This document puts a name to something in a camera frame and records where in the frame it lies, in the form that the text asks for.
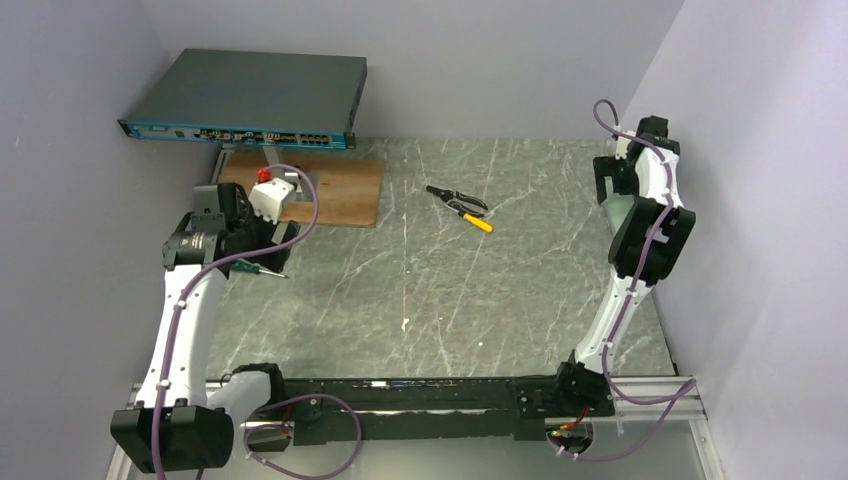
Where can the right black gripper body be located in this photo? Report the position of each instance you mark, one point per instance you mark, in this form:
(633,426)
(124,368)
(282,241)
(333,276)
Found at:
(605,178)

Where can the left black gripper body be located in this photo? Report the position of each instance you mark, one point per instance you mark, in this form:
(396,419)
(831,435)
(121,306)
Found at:
(279,238)

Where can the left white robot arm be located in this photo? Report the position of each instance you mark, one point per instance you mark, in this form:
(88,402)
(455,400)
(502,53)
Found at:
(174,424)

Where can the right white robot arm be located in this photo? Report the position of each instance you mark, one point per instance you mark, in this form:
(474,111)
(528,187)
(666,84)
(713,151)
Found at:
(650,230)

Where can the wooden base board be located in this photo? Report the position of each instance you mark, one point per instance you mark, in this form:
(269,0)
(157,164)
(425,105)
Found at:
(348,188)

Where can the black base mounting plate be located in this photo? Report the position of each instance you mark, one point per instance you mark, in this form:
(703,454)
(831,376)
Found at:
(521,408)

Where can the green-handled screwdriver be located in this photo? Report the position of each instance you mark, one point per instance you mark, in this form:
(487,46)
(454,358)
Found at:
(245,266)

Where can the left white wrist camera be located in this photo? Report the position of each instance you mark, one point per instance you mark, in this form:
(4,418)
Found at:
(269,199)

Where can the metal switch stand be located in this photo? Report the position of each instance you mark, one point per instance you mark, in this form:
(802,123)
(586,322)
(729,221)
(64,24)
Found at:
(299,190)

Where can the yellow-handled screwdriver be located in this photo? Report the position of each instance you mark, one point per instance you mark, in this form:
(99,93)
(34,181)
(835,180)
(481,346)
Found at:
(477,221)

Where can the blue-fronted network switch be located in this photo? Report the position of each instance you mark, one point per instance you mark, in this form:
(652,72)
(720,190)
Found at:
(253,98)

